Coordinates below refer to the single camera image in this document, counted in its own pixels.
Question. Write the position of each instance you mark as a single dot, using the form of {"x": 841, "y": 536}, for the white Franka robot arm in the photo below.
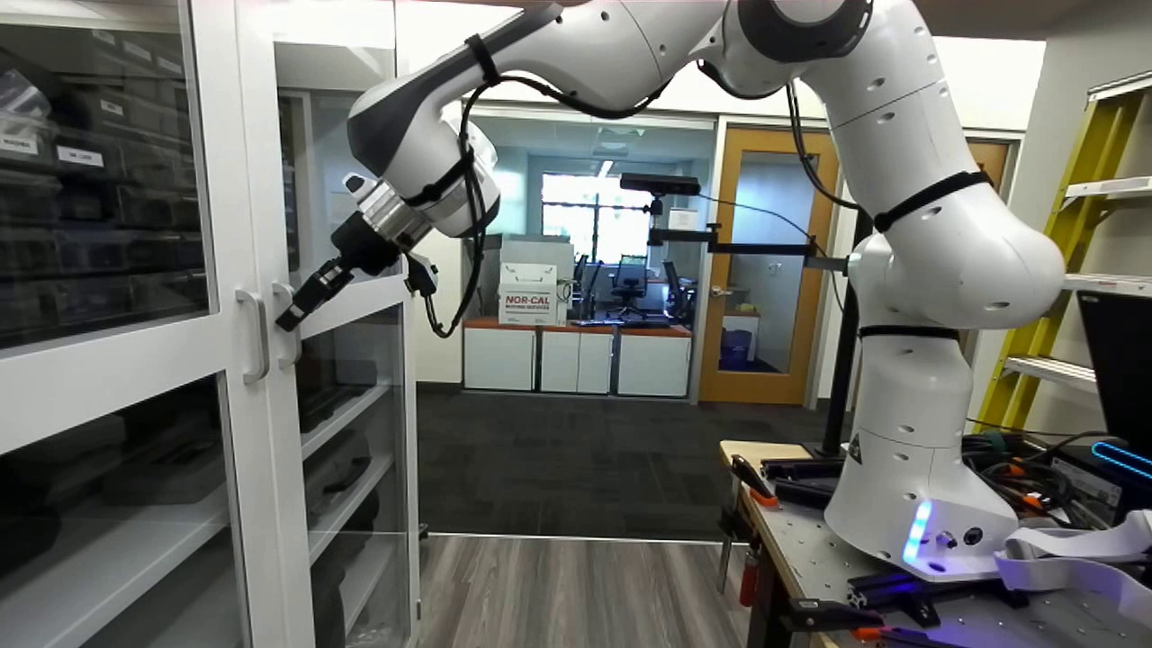
{"x": 938, "y": 455}

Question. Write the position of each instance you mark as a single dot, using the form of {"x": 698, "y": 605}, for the white glass cabinet door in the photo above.
{"x": 245, "y": 506}
{"x": 283, "y": 482}

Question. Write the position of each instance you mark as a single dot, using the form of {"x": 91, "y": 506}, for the black hard case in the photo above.
{"x": 317, "y": 389}

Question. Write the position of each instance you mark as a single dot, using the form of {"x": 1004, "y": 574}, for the black table clamp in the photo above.
{"x": 883, "y": 591}

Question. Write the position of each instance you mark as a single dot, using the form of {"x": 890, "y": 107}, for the white cabinet with red top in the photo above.
{"x": 651, "y": 363}
{"x": 498, "y": 363}
{"x": 578, "y": 363}

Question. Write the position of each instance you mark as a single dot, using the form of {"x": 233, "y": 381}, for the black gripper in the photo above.
{"x": 353, "y": 254}

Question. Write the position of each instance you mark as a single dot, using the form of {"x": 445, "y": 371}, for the dark grey soft bag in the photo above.
{"x": 336, "y": 474}

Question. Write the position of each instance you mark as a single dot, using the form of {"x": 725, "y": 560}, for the orange framed glass door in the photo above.
{"x": 713, "y": 300}

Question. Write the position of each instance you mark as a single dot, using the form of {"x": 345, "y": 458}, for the black bar camera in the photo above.
{"x": 657, "y": 185}

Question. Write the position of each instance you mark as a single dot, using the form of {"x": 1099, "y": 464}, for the black clamp with orange grip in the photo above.
{"x": 798, "y": 486}

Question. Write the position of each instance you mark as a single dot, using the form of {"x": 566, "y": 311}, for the blue bin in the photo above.
{"x": 740, "y": 346}

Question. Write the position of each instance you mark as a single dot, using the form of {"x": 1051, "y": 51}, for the white shelf cabinet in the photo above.
{"x": 345, "y": 408}

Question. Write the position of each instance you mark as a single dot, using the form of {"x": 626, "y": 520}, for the black tool cases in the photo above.
{"x": 72, "y": 506}

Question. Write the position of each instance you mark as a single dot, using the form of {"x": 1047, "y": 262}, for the black parts drawer organizer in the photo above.
{"x": 108, "y": 216}
{"x": 290, "y": 182}

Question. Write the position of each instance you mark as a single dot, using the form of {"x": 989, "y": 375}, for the black bag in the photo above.
{"x": 327, "y": 600}

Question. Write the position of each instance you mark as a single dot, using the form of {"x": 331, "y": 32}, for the dark blue machine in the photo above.
{"x": 632, "y": 292}

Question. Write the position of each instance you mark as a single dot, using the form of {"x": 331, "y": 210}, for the white plastic bracket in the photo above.
{"x": 1082, "y": 540}

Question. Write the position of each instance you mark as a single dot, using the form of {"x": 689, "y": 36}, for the brown framed glass door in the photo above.
{"x": 990, "y": 158}

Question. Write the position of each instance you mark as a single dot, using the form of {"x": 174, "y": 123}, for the robot workbench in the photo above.
{"x": 798, "y": 551}

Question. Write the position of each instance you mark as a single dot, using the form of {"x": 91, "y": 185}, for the black camera stand pole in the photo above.
{"x": 841, "y": 398}

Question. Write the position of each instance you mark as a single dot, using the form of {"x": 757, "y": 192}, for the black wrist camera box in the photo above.
{"x": 420, "y": 275}

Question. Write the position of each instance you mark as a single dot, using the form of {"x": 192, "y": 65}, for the black laptop with blue lights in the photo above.
{"x": 1119, "y": 363}

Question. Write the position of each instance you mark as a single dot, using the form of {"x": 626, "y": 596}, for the yellow ladder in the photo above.
{"x": 1011, "y": 389}

